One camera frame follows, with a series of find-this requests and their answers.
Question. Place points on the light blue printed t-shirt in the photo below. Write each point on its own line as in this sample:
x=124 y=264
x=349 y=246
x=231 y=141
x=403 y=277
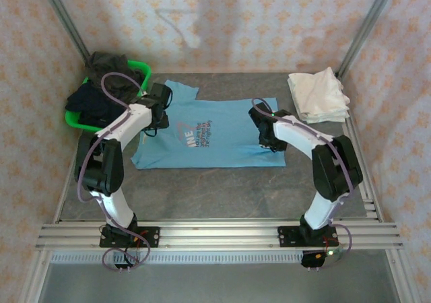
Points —
x=219 y=141

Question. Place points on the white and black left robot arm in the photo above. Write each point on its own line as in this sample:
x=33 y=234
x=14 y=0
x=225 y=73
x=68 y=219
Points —
x=131 y=121

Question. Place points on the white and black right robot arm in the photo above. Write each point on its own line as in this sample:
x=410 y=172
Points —
x=296 y=131

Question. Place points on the stack of white folded clothes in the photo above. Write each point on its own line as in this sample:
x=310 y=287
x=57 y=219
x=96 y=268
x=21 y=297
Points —
x=316 y=91

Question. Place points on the navy crumpled t-shirt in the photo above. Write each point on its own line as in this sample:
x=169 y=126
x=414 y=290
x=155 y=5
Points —
x=87 y=101

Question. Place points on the dark grey crumpled t-shirt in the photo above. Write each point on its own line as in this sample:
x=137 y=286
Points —
x=107 y=64

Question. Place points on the green plastic basket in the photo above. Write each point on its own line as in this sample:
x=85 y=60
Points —
x=71 y=119

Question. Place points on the aluminium mounting beam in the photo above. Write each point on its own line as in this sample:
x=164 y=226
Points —
x=219 y=235

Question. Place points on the black controller board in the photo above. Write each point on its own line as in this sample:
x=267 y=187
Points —
x=311 y=261

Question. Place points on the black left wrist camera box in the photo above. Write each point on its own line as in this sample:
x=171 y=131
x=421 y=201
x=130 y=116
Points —
x=161 y=92

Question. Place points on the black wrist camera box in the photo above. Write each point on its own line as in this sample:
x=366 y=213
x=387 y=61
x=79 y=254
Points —
x=260 y=111
x=161 y=92

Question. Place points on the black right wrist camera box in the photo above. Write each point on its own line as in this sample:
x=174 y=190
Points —
x=260 y=111

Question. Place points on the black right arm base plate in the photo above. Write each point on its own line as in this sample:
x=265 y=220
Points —
x=286 y=237

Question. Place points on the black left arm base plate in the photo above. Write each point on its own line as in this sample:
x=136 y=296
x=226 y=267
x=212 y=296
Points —
x=151 y=237

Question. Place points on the aluminium frame post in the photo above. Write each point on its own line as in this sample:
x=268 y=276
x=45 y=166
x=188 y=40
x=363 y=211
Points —
x=399 y=279
x=64 y=17
x=33 y=279
x=367 y=23

